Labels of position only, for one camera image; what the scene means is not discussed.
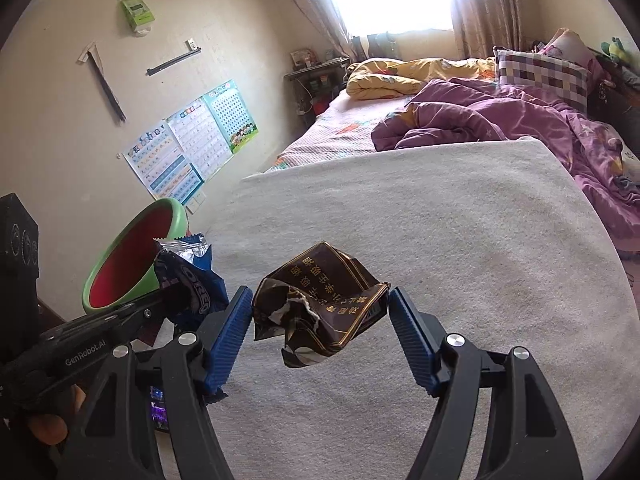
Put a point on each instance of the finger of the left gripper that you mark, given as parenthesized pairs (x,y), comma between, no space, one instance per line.
(145,307)

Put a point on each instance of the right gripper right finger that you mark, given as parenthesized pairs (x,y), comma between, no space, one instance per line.
(420,336)

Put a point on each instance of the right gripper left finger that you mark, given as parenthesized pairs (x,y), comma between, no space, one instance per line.
(223,333)

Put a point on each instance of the blue snack wrapper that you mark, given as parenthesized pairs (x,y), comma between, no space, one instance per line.
(185,266)

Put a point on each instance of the dark brown gold wrapper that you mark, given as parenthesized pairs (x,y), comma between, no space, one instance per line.
(318,302)

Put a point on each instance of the green red trash bin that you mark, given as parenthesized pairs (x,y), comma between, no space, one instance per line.
(126,269)

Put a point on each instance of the left hand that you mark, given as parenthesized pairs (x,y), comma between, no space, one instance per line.
(51,429)

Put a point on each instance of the smartphone with video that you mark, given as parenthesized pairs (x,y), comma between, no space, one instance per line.
(158,410)

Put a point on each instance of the blue learning poster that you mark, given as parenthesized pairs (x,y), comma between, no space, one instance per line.
(162,165)

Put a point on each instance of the white learning poster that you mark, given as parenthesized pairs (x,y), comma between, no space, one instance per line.
(198,134)

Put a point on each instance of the pink patterned bed sheet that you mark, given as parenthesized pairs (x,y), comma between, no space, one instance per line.
(343,130)

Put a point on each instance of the green number poster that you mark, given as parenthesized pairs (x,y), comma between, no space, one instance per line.
(231,114)

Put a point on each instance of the purple quilt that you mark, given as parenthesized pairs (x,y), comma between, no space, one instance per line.
(469,110)

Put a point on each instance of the red box under table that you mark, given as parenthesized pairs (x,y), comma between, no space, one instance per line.
(320,104)

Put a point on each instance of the dark side table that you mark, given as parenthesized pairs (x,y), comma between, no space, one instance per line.
(324,79)

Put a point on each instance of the yellow quilt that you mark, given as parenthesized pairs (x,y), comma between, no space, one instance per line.
(387,78)

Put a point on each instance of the checkered pillow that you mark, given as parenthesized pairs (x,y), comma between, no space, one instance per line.
(567,80)

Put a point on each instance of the dark wooden headboard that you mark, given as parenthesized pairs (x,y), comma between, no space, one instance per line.
(616,101)

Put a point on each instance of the pink pillow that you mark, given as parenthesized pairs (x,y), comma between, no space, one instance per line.
(567,45)

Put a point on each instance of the right pink curtain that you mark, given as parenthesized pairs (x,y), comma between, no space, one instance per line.
(481,25)

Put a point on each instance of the pink curtain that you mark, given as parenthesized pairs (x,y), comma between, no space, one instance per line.
(481,25)
(310,0)

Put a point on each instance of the green plush toy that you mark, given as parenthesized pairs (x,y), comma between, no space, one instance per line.
(614,50)

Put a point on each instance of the left pink curtain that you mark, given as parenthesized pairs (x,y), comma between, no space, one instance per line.
(310,0)

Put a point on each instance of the white wall sockets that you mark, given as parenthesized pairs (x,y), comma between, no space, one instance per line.
(195,202)

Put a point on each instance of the black hanging wall strip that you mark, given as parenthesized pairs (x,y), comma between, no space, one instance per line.
(90,56)

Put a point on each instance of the black wall rail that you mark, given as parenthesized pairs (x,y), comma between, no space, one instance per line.
(192,49)

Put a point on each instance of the green box on wall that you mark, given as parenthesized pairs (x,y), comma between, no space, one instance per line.
(138,16)

